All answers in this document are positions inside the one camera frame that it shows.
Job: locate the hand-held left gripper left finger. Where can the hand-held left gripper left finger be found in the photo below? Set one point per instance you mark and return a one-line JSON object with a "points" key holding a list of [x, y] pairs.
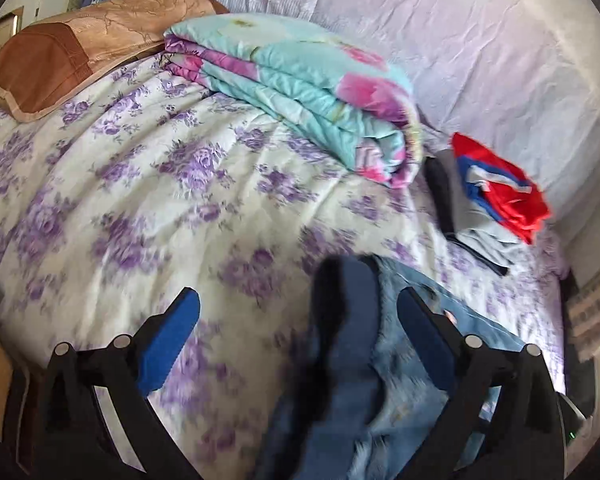
{"points": [[171, 329]]}

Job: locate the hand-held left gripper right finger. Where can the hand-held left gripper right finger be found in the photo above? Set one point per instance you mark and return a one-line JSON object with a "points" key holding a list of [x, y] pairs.
{"points": [[425, 341]]}

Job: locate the blue denim pants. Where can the blue denim pants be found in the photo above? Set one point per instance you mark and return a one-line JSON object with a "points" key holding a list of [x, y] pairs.
{"points": [[350, 360]]}

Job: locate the white ribbed radiator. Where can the white ribbed radiator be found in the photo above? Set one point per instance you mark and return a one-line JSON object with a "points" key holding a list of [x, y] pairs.
{"points": [[592, 310]]}

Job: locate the grey folded garment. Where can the grey folded garment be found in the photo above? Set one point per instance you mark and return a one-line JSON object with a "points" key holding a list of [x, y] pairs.
{"points": [[472, 222]]}

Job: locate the purple floral bed sheet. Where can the purple floral bed sheet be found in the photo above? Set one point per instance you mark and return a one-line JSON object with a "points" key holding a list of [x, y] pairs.
{"points": [[130, 185]]}

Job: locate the black folded garment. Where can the black folded garment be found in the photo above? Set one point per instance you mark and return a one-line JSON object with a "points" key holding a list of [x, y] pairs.
{"points": [[437, 185]]}

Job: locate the red folded garment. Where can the red folded garment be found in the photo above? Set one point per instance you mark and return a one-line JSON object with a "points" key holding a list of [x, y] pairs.
{"points": [[525, 210]]}

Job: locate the folded teal pink floral quilt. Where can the folded teal pink floral quilt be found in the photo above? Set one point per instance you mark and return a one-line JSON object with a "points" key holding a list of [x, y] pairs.
{"points": [[300, 90]]}

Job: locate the brown pillow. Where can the brown pillow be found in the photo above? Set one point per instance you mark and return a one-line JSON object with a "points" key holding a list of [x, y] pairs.
{"points": [[80, 45]]}

